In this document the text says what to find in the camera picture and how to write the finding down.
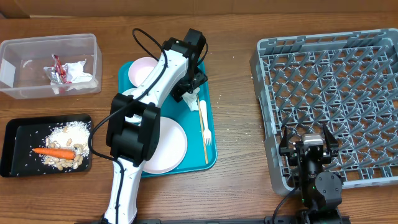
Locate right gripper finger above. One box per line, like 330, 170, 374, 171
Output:
322, 123, 339, 157
279, 126, 294, 157

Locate small white tissue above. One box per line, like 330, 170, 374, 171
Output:
182, 87, 200, 111

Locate white plastic fork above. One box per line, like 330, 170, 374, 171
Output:
200, 100, 212, 146

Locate pink bowl with peanuts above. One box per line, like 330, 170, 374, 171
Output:
128, 57, 158, 87

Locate wooden chopstick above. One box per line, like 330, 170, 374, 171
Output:
197, 95, 208, 164

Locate white bowl with rice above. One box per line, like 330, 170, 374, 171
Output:
123, 88, 136, 96

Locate white round plate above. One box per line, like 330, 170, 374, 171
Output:
144, 117, 188, 174

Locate large white tissue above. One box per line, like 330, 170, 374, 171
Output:
50, 60, 98, 95

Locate rice and peanut pile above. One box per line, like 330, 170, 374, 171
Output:
40, 121, 90, 171

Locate red snack wrapper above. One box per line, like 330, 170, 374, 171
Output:
43, 54, 71, 85

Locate orange carrot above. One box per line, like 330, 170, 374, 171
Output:
33, 148, 75, 160

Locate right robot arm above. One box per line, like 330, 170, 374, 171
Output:
271, 124, 349, 224

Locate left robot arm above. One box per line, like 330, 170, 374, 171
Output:
100, 29, 208, 223

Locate grey dishwasher rack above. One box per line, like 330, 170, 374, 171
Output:
250, 28, 397, 195

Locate teal serving tray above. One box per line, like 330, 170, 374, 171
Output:
118, 55, 218, 179

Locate clear plastic bin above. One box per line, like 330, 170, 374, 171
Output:
1, 34, 102, 99

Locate black plastic tray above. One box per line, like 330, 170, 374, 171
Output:
1, 114, 91, 177

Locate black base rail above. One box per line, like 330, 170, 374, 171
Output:
133, 215, 351, 224

